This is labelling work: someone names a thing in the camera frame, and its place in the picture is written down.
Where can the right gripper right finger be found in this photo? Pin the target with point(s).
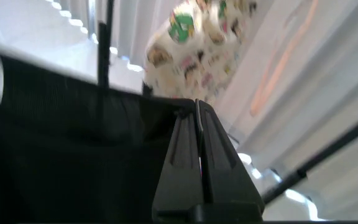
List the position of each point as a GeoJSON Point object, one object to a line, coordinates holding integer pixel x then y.
{"type": "Point", "coordinates": [228, 186]}

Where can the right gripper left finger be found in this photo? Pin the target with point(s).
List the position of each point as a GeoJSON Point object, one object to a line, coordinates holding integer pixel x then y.
{"type": "Point", "coordinates": [179, 186]}

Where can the black garment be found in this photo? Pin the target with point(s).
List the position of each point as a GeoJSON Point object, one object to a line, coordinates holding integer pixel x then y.
{"type": "Point", "coordinates": [73, 155]}

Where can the pink clothes hanger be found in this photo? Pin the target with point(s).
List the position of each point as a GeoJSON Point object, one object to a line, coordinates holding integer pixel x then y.
{"type": "Point", "coordinates": [278, 71]}

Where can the cream printed garment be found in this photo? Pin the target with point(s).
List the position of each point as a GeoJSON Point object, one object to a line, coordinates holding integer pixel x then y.
{"type": "Point", "coordinates": [197, 46]}

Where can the black clothes rack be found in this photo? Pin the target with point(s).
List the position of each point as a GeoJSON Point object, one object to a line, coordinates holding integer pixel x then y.
{"type": "Point", "coordinates": [104, 56]}

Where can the white curtain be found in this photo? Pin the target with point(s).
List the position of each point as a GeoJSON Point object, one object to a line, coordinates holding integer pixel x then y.
{"type": "Point", "coordinates": [337, 77]}

